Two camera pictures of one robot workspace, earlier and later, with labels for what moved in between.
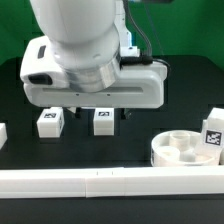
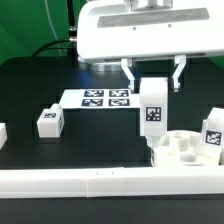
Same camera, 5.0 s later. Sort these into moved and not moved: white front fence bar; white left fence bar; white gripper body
Moved: white gripper body
Not moved: white left fence bar; white front fence bar
